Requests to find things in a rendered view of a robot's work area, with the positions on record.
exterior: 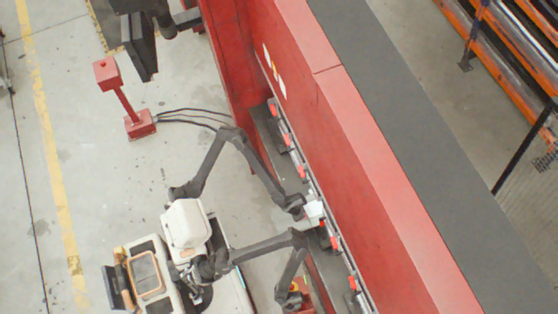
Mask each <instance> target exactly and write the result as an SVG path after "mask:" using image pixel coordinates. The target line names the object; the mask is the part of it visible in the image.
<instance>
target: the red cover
mask: <svg viewBox="0 0 558 314"><path fill-rule="evenodd" d="M263 1H264V3H265V4H266V6H267V9H268V11H269V13H270V14H271V16H272V17H273V19H272V20H274V22H275V23H276V25H277V28H278V30H279V32H280V33H281V36H282V38H283V40H284V42H285V43H286V45H287V46H288V48H289V51H290V53H291V55H292V57H293V59H294V61H295V62H296V65H297V67H298V69H299V71H301V74H302V75H303V77H304V80H305V82H306V84H307V86H308V88H309V90H310V93H311V96H312V98H314V100H315V102H316V104H317V106H318V107H319V109H320V111H321V114H322V115H323V117H324V120H325V122H327V124H328V126H329V127H330V130H331V132H332V135H333V136H334V138H335V141H336V143H337V144H338V147H339V149H340V150H341V152H342V153H343V155H344V157H345V160H346V162H347V164H348V165H349V167H350V170H351V172H352V174H353V176H355V179H356V181H357V182H358V184H359V186H360V189H361V191H362V193H363V195H364V196H365V199H366V202H367V204H369V206H370V208H371V210H372V211H373V213H374V216H375V218H376V220H377V222H378V224H379V226H380V228H381V231H382V233H384V235H385V237H386V239H387V241H388V242H389V245H390V247H391V249H392V251H393V253H394V255H395V257H396V259H397V262H398V264H399V265H400V266H401V268H402V270H403V271H404V274H405V276H406V278H407V280H408V282H409V285H410V286H411V288H412V290H413V292H414V295H415V297H416V299H417V300H418V301H419V303H420V305H421V307H422V308H423V311H424V314H485V313H484V312H483V310H482V308H481V307H480V305H479V303H478V300H477V299H476V297H475V295H474V294H473V292H472V289H471V288H470V287H469V285H468V282H467V280H466V278H465V277H464V276H463V275H462V273H461V272H460V270H459V268H458V265H457V264H456V262H455V260H454V259H453V256H452V254H451V253H450V252H449V250H448V247H447V245H446V243H445V242H444V241H443V240H442V238H441V236H440V235H439V232H438V230H437V229H436V227H435V225H434V224H433V221H432V219H431V218H430V216H429V214H428V212H426V210H425V208H424V206H423V205H422V202H421V200H420V199H419V197H418V195H417V194H416V192H415V190H414V187H413V185H412V184H411V182H409V180H408V178H407V177H406V175H405V172H404V171H403V169H402V167H401V165H400V164H399V162H398V159H397V158H396V156H394V153H393V152H392V150H391V149H390V147H389V144H388V142H387V140H386V139H385V137H384V135H383V134H382V131H380V129H379V127H378V126H377V124H376V123H375V121H374V117H373V116H372V115H371V113H370V111H369V109H367V107H366V105H365V103H364V101H363V99H362V98H361V96H360V93H359V92H358V90H357V88H356V86H354V84H353V82H352V81H351V79H350V76H349V75H348V73H347V71H346V69H345V68H344V66H342V62H340V59H339V57H338V56H337V55H336V53H335V51H334V49H333V46H332V45H331V44H330V41H329V39H327V38H326V35H325V33H324V32H323V30H322V28H321V26H320V24H319V22H318V21H317V20H316V16H314V15H313V13H312V11H311V10H310V8H309V6H308V4H307V2H306V0H263Z"/></svg>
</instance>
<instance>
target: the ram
mask: <svg viewBox="0 0 558 314"><path fill-rule="evenodd" d="M245 1H246V6H247V15H248V20H249V24H250V28H251V33H252V41H253V46H254V50H255V52H256V54H257V56H256V54H255V56H256V57H258V59H259V61H261V62H259V61H258V62H259V65H261V63H262V66H263V68H264V70H265V72H266V74H267V76H266V74H265V72H264V71H263V72H264V74H265V76H266V77H268V80H269V81H270V83H271V85H272V87H271V86H270V84H269V82H268V81H267V82H268V84H269V86H270V87H271V89H274V91H275V93H276V95H277V98H278V100H279V102H280V104H281V106H280V104H279V102H278V101H277V102H278V104H279V106H280V108H282V109H283V111H284V113H285V115H286V117H287V119H288V121H289V123H290V125H291V127H290V126H289V127H290V129H291V128H292V130H293V132H294V135H295V137H296V139H297V141H298V143H299V145H300V146H301V148H299V145H298V144H297V145H298V148H299V150H300V151H301V150H302V151H303V153H304V155H305V157H306V159H305V157H304V155H303V154H302V155H303V157H304V159H305V161H307V163H308V165H309V166H310V168H311V171H312V173H314V176H315V178H316V181H317V183H318V184H319V186H320V189H321V191H320V190H319V192H320V194H321V192H322V194H323V196H324V198H325V200H324V199H323V200H324V203H325V201H326V203H327V204H328V206H329V208H330V210H329V209H328V206H326V203H325V206H326V208H327V209H328V210H329V212H330V211H331V212H332V215H333V217H334V219H335V222H336V224H337V226H338V228H339V230H340V233H342V236H343V238H344V240H345V242H346V245H347V247H348V249H349V251H350V254H351V256H352V258H353V260H354V262H355V265H356V266H357V268H358V269H359V271H360V274H359V272H358V270H357V268H355V270H357V272H358V275H359V277H360V275H361V276H362V279H363V281H364V283H365V285H366V287H367V289H368V292H369V295H370V297H371V299H373V301H374V303H373V302H372V301H371V300H370V302H371V304H373V305H372V306H374V304H375V305H376V309H377V311H378V313H379V314H424V311H423V308H422V307H421V305H420V303H419V300H417V299H416V297H415V295H414V292H413V290H412V288H411V286H410V285H409V282H408V280H407V278H406V276H405V274H404V271H403V270H402V268H401V266H400V265H399V264H398V262H397V259H396V257H395V255H394V253H393V251H392V249H391V247H390V245H389V242H388V241H387V239H386V237H385V235H384V233H382V231H381V228H380V226H379V224H378V222H377V220H376V218H375V216H374V213H373V211H372V210H371V208H370V206H369V204H367V202H366V199H365V196H364V195H363V193H362V191H361V189H360V186H359V184H358V182H357V181H356V179H355V176H353V174H352V172H351V170H350V167H349V165H348V164H347V162H346V160H345V157H344V155H343V153H342V152H341V150H340V149H339V147H338V144H337V143H336V141H335V138H334V136H333V135H332V132H331V130H330V127H329V126H328V124H327V122H325V120H324V117H323V115H322V114H321V111H320V109H319V107H318V106H317V104H316V102H315V100H314V98H312V96H311V93H310V90H309V88H308V86H307V84H306V82H305V80H304V77H303V75H302V74H301V71H299V69H298V67H297V65H296V62H295V61H294V59H293V57H292V55H291V53H290V51H289V48H288V46H287V45H286V43H285V42H284V40H283V38H282V36H281V33H280V32H279V30H278V28H277V25H276V23H275V22H274V20H272V19H273V17H272V16H271V14H270V13H269V11H268V9H267V6H266V4H265V3H264V1H263V0H245ZM263 43H264V44H265V46H266V48H267V51H268V54H269V59H270V65H271V67H270V66H269V64H268V61H267V59H266V57H265V52H264V46H263ZM258 59H257V60H258ZM272 62H274V65H275V67H276V70H277V73H276V75H277V79H276V77H275V75H274V69H272ZM262 70H263V69H262ZM278 73H279V74H278ZM279 75H280V77H281V80H282V82H283V84H284V86H285V91H286V98H287V101H286V99H285V96H284V95H283V93H282V90H281V87H280V81H279ZM274 91H272V93H274ZM275 93H274V96H275ZM275 97H276V96H275ZM277 98H276V99H277ZM281 112H282V110H281ZM282 114H283V112H282ZM283 115H284V114H283ZM284 117H285V116H284ZM286 117H285V119H286ZM287 119H286V121H287ZM288 121H287V124H288ZM288 125H289V124H288ZM292 130H291V132H292ZM293 132H292V134H293ZM294 135H293V137H294ZM295 137H294V139H295ZM296 139H295V140H296ZM296 143H297V142H296ZM301 153H302V152H301ZM307 163H306V165H307ZM308 165H307V167H308ZM308 169H309V167H308ZM309 170H310V169H309ZM311 171H310V172H311ZM311 176H312V174H311ZM314 176H312V178H313V179H314V180H315V178H314ZM316 181H315V182H316ZM316 185H317V184H316ZM317 188H318V185H317ZM318 189H319V188H318ZM321 197H322V195H321ZM322 198H323V197H322ZM330 216H331V213H330ZM331 217H332V216H331ZM334 219H333V218H332V220H333V222H334ZM335 222H334V223H335ZM335 226H336V225H335ZM336 228H337V227H336ZM338 228H337V231H338ZM340 233H339V231H338V234H339V235H340ZM340 238H342V237H340ZM343 238H342V240H343ZM344 240H343V242H344ZM345 242H344V244H345ZM347 247H346V246H345V248H346V250H347ZM347 252H348V250H347ZM348 253H349V252H348ZM350 254H349V255H350ZM350 259H351V257H350ZM351 262H352V263H353V261H352V259H351ZM353 265H354V263H353ZM355 265H354V267H355ZM360 280H361V278H360ZM361 281H362V280H361ZM362 283H363V282H362ZM364 283H363V285H364ZM365 285H364V288H365ZM365 291H366V293H367V290H366V288H365ZM367 295H368V293H367ZM369 295H368V297H369ZM370 297H369V298H370ZM374 309H375V308H374ZM375 311H376V310H375ZM376 313H377V312H376ZM378 313H377V314H378Z"/></svg>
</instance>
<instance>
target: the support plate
mask: <svg viewBox="0 0 558 314"><path fill-rule="evenodd" d="M305 197H306V201H307V203H310V202H312V201H316V196H315V195H314V194H309V195H307V196H305ZM268 211H269V213H270V216H271V218H272V222H274V224H275V226H276V230H277V232H278V235H279V234H281V233H284V232H285V231H288V227H290V226H292V227H294V228H296V230H298V231H300V232H304V231H306V230H308V229H311V228H312V227H315V226H317V225H320V223H319V219H318V218H321V217H324V216H323V213H320V215H317V216H315V217H313V218H310V219H309V220H310V222H311V223H310V222H309V220H308V218H307V219H303V220H301V221H299V222H295V221H294V220H293V217H292V216H291V214H290V213H286V212H283V211H282V210H281V208H280V207H277V208H274V209H270V210H268Z"/></svg>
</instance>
